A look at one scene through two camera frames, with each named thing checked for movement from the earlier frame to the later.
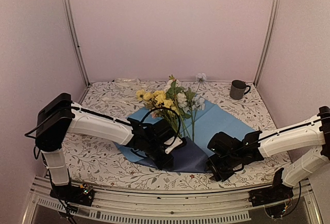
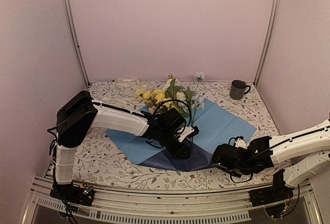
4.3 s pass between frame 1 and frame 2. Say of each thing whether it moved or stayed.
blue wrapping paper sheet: stayed
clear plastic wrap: stayed
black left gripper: moved
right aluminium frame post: stayed
